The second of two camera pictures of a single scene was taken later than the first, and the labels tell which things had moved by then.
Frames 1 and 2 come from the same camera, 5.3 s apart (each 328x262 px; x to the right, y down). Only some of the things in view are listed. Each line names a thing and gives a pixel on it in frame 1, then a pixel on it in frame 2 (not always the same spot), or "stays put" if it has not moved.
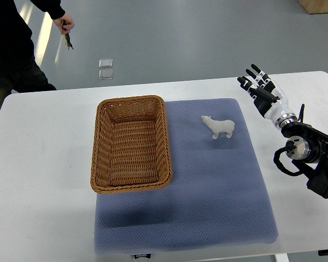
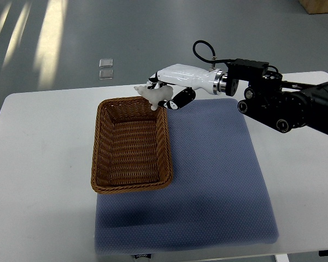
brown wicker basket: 130,148 stays put
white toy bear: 217,126 -> 154,96
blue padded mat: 218,196 stays put
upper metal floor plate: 105,63 stays put
